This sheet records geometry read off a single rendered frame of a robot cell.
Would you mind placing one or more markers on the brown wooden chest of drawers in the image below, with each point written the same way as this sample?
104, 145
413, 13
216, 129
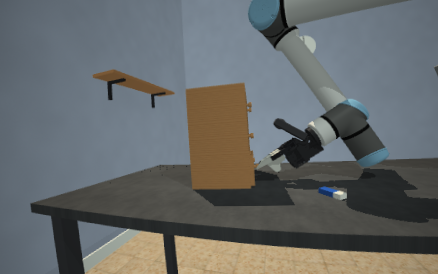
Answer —
218, 137

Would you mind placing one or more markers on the blue and white eraser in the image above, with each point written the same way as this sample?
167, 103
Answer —
332, 193

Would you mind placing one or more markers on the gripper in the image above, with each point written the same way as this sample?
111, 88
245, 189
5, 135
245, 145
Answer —
294, 151

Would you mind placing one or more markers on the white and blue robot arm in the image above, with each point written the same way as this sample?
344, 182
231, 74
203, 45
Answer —
346, 119

